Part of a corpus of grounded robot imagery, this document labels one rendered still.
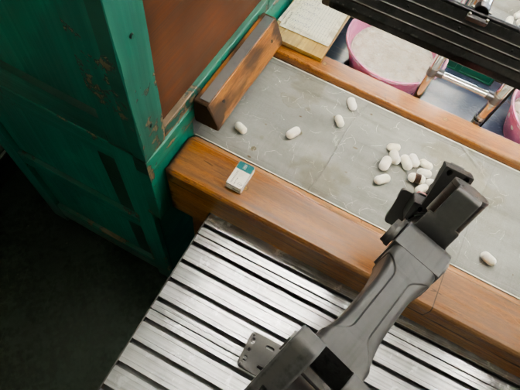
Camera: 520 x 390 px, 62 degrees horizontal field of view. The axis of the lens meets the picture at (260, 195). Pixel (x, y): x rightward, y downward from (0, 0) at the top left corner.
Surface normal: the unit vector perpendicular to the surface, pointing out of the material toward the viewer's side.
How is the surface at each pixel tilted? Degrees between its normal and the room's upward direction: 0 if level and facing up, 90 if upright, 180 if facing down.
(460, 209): 50
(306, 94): 0
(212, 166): 0
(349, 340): 17
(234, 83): 67
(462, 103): 0
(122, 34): 90
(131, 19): 90
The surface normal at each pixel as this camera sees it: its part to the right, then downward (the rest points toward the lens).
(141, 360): 0.09, -0.45
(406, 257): 0.29, -0.61
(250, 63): 0.84, 0.24
